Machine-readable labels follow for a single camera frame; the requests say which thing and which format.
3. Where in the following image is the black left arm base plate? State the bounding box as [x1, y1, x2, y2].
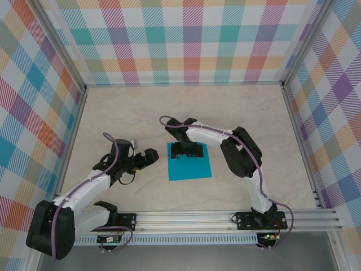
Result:
[116, 213, 138, 231]

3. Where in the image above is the blue paper sheet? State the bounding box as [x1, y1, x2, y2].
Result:
[166, 142, 213, 181]

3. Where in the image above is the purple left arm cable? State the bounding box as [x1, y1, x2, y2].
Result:
[50, 132, 134, 259]

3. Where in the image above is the aluminium frame post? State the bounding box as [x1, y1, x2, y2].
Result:
[32, 0, 87, 93]
[280, 0, 338, 88]

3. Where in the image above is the aluminium table edge rail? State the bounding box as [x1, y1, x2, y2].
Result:
[83, 81, 285, 89]
[281, 84, 324, 209]
[49, 86, 89, 212]

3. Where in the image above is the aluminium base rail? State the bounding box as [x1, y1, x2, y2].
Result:
[73, 208, 344, 234]

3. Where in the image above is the thin black left gripper cable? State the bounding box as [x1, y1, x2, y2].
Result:
[117, 172, 138, 186]

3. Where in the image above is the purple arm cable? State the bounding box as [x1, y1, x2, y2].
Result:
[50, 132, 134, 259]
[159, 115, 296, 251]

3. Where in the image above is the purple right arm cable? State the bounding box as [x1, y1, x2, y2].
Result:
[159, 115, 296, 251]

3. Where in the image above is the slotted grey cable duct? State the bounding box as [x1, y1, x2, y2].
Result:
[74, 233, 259, 246]

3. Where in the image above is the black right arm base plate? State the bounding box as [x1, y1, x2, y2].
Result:
[235, 211, 288, 231]

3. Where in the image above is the grey metal sheet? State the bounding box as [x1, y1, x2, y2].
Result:
[36, 244, 339, 271]

